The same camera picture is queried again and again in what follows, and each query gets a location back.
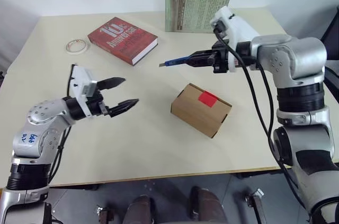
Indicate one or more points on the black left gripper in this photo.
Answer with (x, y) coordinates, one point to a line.
(96, 103)

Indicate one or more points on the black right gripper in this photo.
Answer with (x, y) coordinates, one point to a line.
(221, 58)

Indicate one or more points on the blue utility cutter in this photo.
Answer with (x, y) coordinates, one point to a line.
(176, 61)

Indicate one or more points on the brown cardboard box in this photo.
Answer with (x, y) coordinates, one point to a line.
(196, 118)

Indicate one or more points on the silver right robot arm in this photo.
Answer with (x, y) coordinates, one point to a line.
(299, 81)

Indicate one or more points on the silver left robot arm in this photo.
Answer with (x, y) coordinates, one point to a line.
(34, 139)

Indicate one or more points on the red tape piece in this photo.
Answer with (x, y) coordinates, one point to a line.
(207, 98)

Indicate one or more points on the white masking tape roll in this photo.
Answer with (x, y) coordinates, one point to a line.
(76, 52)

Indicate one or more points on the green hardcover book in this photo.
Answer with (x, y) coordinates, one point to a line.
(193, 7)

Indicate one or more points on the red hardcover book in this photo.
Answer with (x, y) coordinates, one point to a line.
(119, 38)

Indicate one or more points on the dark brown rounded shape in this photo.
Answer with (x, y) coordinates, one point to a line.
(209, 205)
(140, 210)

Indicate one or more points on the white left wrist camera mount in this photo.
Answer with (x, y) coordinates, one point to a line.
(80, 78)

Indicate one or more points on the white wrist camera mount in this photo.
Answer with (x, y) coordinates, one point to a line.
(241, 28)
(80, 78)

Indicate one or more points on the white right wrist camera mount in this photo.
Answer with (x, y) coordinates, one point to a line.
(241, 28)

